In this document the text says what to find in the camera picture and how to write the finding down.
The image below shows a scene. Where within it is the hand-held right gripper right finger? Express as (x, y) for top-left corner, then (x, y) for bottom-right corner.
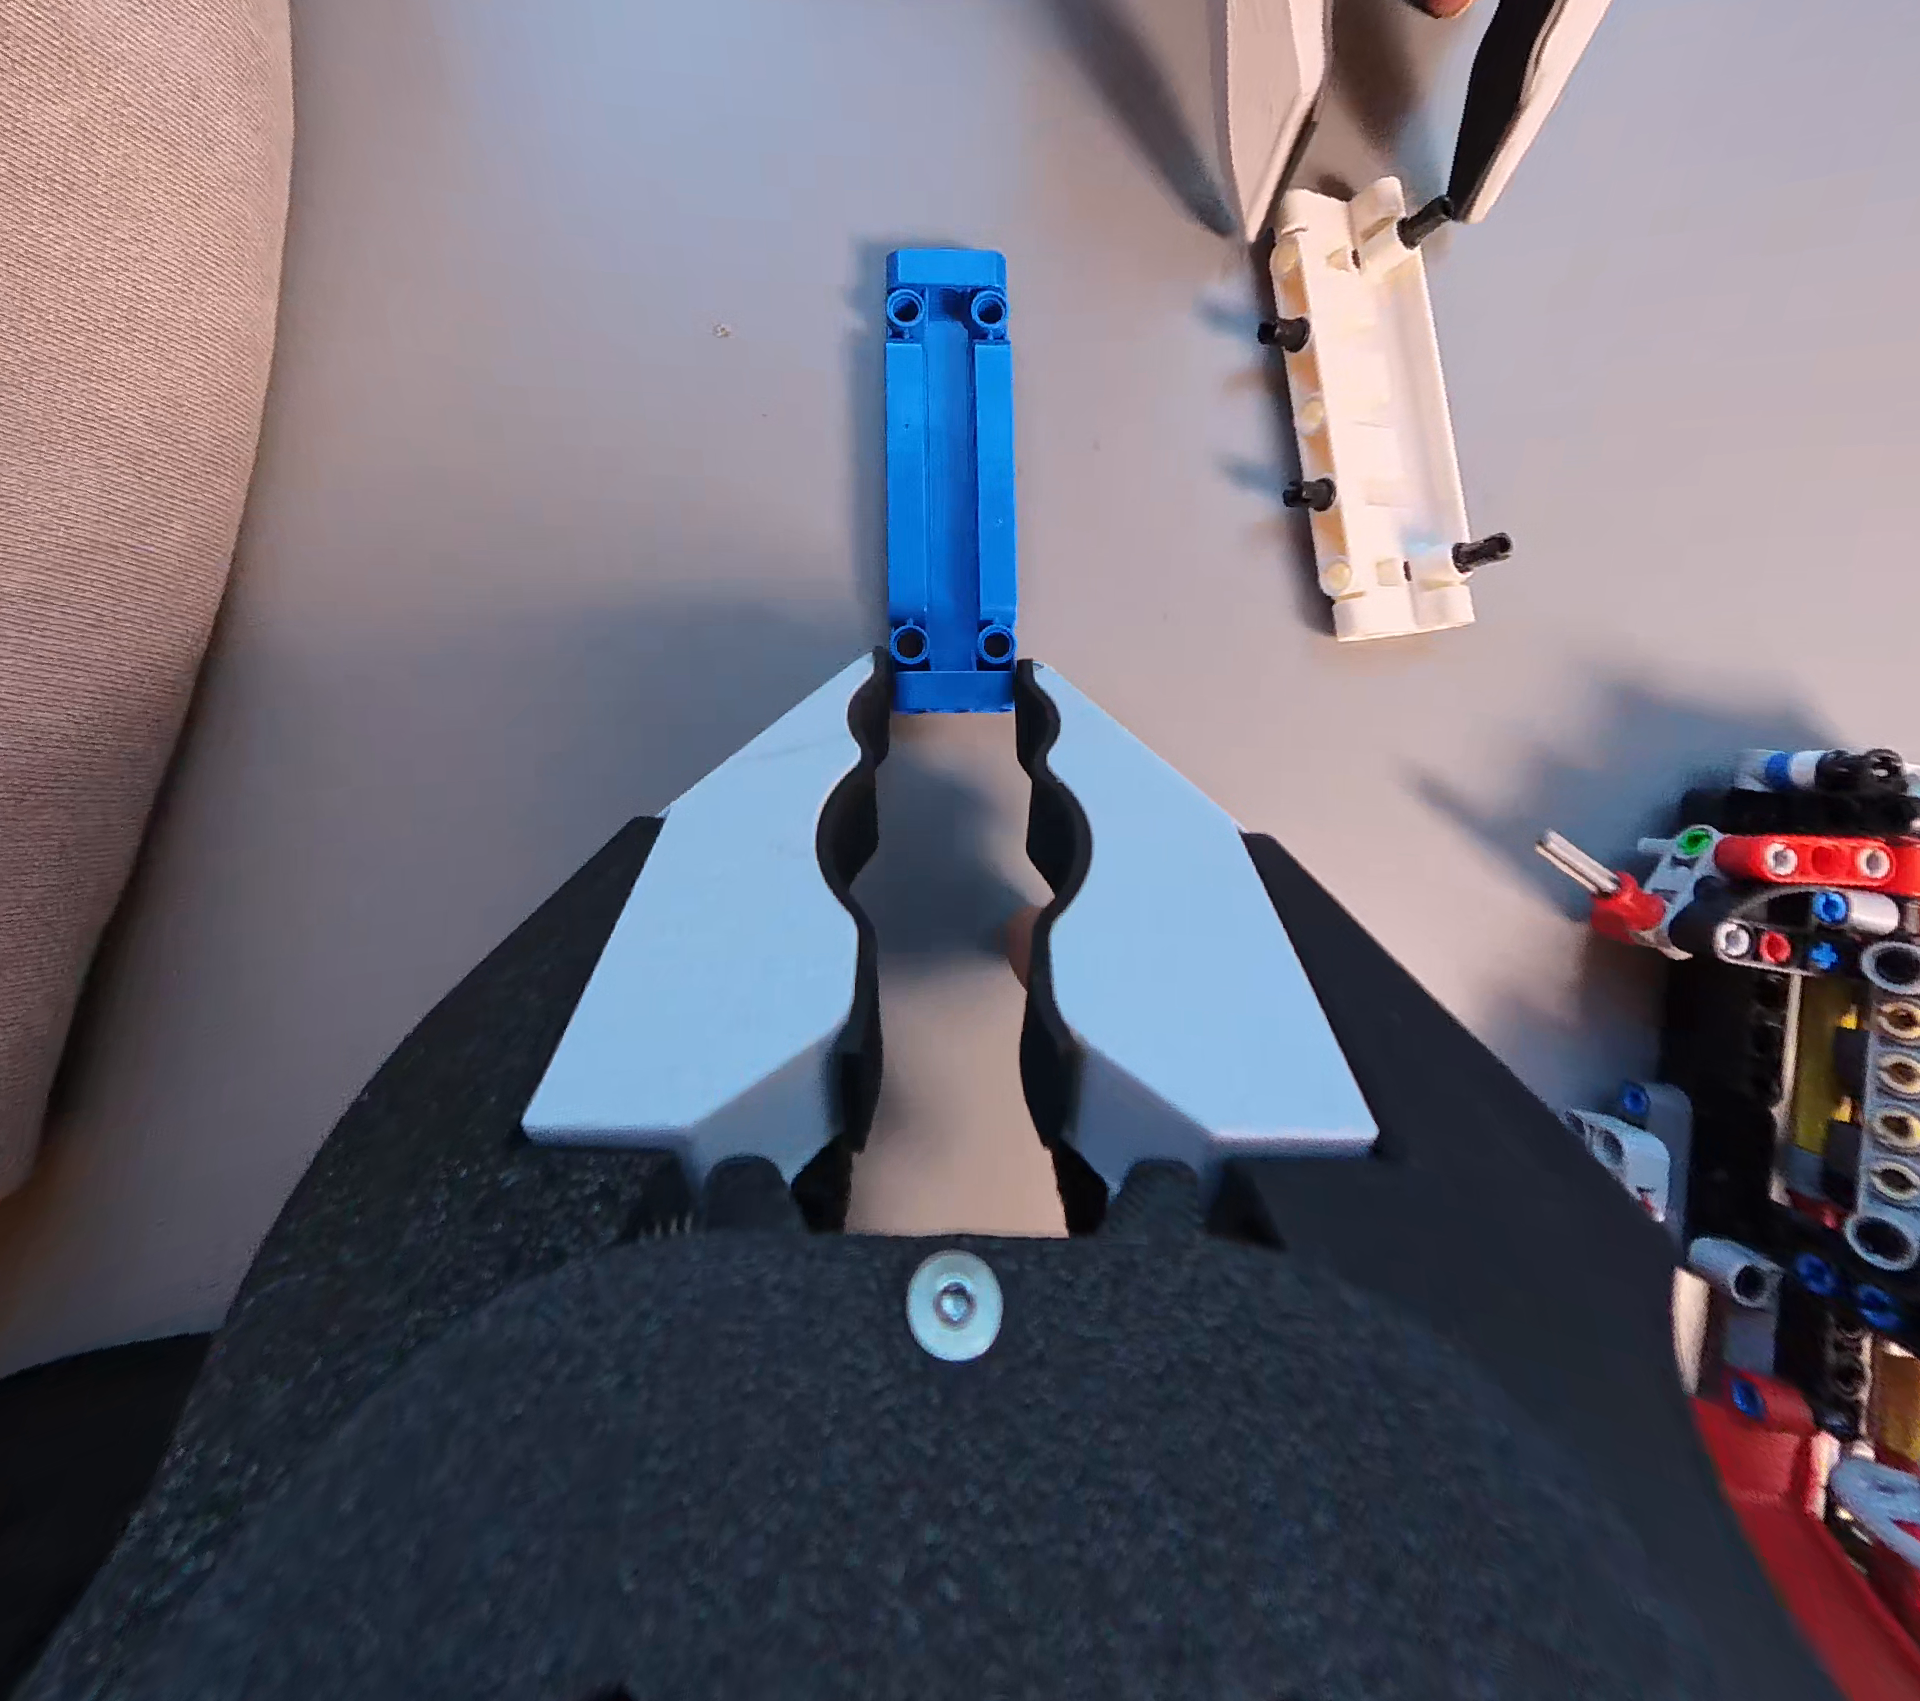
(1011, 658), (1382, 1204)

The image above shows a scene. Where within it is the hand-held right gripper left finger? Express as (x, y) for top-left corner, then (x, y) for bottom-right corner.
(520, 651), (896, 1195)

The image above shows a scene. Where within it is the white lego panel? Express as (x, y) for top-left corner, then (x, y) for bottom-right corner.
(1266, 175), (1480, 645)

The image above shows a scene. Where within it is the blue lego panel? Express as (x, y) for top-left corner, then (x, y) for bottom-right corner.
(880, 248), (1023, 716)

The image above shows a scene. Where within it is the partly built lego truck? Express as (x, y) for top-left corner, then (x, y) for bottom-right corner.
(1532, 746), (1920, 1701)

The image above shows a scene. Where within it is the person's beige hoodie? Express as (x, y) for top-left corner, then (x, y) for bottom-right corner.
(0, 0), (296, 1206)

